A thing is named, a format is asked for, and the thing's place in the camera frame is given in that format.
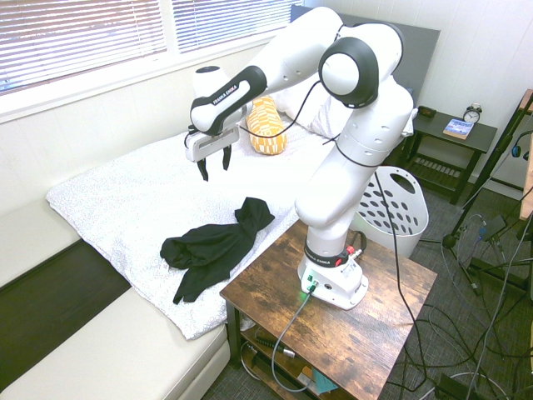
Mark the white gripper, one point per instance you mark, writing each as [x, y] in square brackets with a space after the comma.
[208, 146]

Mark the black garment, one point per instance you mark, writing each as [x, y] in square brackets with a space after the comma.
[208, 246]

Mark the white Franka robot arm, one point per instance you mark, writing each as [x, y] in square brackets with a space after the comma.
[366, 137]

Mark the white perforated laundry basket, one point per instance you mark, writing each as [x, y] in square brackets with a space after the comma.
[412, 225]

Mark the yellow patterned pillow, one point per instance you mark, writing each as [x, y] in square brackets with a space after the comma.
[266, 133]

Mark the white patterned duvet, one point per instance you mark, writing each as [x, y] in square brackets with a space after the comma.
[137, 187]

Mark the white pillow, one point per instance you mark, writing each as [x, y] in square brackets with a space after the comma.
[322, 121]

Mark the narrow white window blind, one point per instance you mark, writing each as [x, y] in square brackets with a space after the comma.
[233, 21]

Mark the wide white window blind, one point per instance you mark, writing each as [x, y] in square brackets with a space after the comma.
[83, 37]

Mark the dark brown bed panel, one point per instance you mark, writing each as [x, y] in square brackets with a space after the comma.
[54, 287]

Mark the white bed base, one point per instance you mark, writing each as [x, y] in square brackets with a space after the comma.
[104, 346]

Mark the small dark box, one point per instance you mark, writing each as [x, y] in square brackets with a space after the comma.
[427, 111]

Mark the rustic wooden side table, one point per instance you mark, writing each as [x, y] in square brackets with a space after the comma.
[366, 333]

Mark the grey headboard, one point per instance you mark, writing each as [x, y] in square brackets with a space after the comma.
[420, 62]

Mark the teal cloth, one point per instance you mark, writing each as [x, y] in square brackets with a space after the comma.
[322, 383]

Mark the blue book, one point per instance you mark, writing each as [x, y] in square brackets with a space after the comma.
[458, 128]

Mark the black alarm clock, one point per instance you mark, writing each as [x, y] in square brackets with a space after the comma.
[472, 114]

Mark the black nightstand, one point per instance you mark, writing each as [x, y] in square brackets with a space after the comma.
[479, 137]

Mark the black tripod stand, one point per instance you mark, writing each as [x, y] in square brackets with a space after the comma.
[489, 173]

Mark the black power adapter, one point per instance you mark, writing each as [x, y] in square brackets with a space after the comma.
[493, 227]

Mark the blue headphones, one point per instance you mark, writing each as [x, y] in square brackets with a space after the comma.
[517, 150]

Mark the light wooden desk edge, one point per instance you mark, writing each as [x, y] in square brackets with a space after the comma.
[528, 183]

